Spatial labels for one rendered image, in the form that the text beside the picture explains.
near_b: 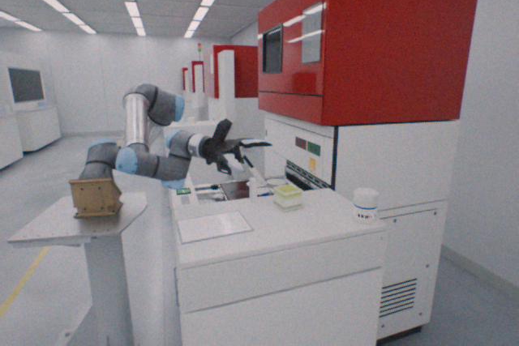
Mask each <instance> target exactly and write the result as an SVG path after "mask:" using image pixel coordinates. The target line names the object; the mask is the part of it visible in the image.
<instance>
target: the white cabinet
mask: <svg viewBox="0 0 519 346"><path fill-rule="evenodd" d="M171 211H172V203H171ZM172 222H173V233H174V220H173V211H172ZM174 254H175V266H176V267H174V287H175V297H176V305H177V306H178V307H179V317H180V326H181V336H182V346H375V343H376V336H377V328H378V321H379V313H380V300H381V292H382V284H383V277H384V267H383V266H379V267H374V268H370V269H366V270H363V271H357V272H354V273H350V274H347V275H343V276H338V277H333V278H331V279H327V280H321V281H317V282H314V283H310V284H305V285H301V286H298V287H294V288H288V289H286V290H281V291H278V292H271V293H265V294H262V295H259V296H255V297H248V298H245V299H242V300H239V301H233V302H229V303H225V304H222V305H217V306H209V307H206V308H203V309H199V310H193V311H190V312H186V313H184V312H183V311H182V296H181V288H180V280H179V271H178V256H177V248H176V243H175V235H174ZM175 268H176V274H175ZM176 276H177V279H176ZM176 281H177V283H176ZM177 286H178V291H177ZM177 293H178V294H177Z"/></svg>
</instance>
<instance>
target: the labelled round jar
mask: <svg viewBox="0 0 519 346"><path fill-rule="evenodd" d="M378 194H379V193H378V192H377V191H376V190H373V189H370V188H357V189H356V190H355V191H354V206H353V219H354V220H355V221H356V222H358V223H360V224H371V223H375V220H376V212H377V203H378Z"/></svg>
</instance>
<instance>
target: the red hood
mask: <svg viewBox="0 0 519 346"><path fill-rule="evenodd" d="M477 3H478V0H274V1H272V2H270V3H269V4H268V5H266V6H265V7H263V8H262V10H260V11H259V13H258V33H259V109H260V110H263V111H266V112H270V113H275V114H278V115H281V116H285V117H291V118H293V119H296V120H299V121H303V122H312V123H315V124H318V125H321V126H331V125H357V124H373V123H389V122H419V121H434V120H450V119H460V115H461V106H462V100H463V95H464V90H465V76H466V70H467V65H468V59H469V55H470V44H471V39H472V34H473V29H474V19H475V14H476V9H477Z"/></svg>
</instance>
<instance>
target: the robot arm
mask: <svg viewBox="0 0 519 346"><path fill-rule="evenodd" d="M122 106H123V108H124V109H125V110H126V112H125V130H124V147H119V146H118V145H117V143H116V142H115V141H114V140H112V139H107V138H100V139H95V140H93V141H92V142H91V144H90V147H89V149H88V156H87V160H86V164H85V168H84V171H83V172H82V173H81V174H80V175H79V177H78V178H77V179H85V178H101V177H111V178H113V180H114V175H113V169H114V170H118V171H119V172H122V173H127V174H129V175H136V176H145V177H151V178H156V179H159V180H161V185H162V186H164V187H166V188H170V189H173V190H181V189H182V188H183V185H184V182H185V180H186V178H187V173H188V169H189V167H190V163H191V158H192V157H193V156H195V157H199V158H202V159H205V161H206V164H208V165H210V164H212V163H216V164H217V172H220V173H225V174H228V175H230V176H231V173H232V174H233V177H234V179H236V176H237V171H239V172H241V173H244V172H245V170H244V168H243V166H242V164H244V159H243V157H242V155H241V151H240V150H239V149H240V147H242V151H244V152H251V153H252V154H253V155H254V156H255V157H259V156H261V153H262V147H271V146H272V144H271V143H269V142H266V141H263V140H260V139H249V138H240V139H228V140H226V141H225V138H226V136H227V134H228V133H229V131H230V129H231V124H232V122H231V121H230V120H228V119H227V118H226V119H225V120H223V121H220V122H218V124H217V128H216V129H215V131H214V134H213V136H212V137H209V136H207V135H201V134H196V133H192V132H189V131H186V130H172V131H170V132H169V133H168V134H167V136H166V138H165V145H166V147H167V148H168V149H169V150H170V151H169V155H168V157H165V156H159V155H157V154H153V153H150V148H151V147H152V145H153V144H154V143H155V141H156V140H157V138H158V137H159V134H160V133H161V131H162V130H163V128H164V127H165V126H170V125H171V124H172V122H180V121H181V118H182V114H183V110H184V99H183V97H182V96H180V95H178V94H177V93H173V92H170V91H168V90H165V89H164V88H160V87H158V86H156V85H154V84H151V83H150V84H148V83H141V84H137V85H135V86H133V87H130V88H128V90H127V91H126V93H125V94H124V97H123V100H122ZM240 163H242V164H240ZM221 170H225V171H228V173H226V172H223V171H221Z"/></svg>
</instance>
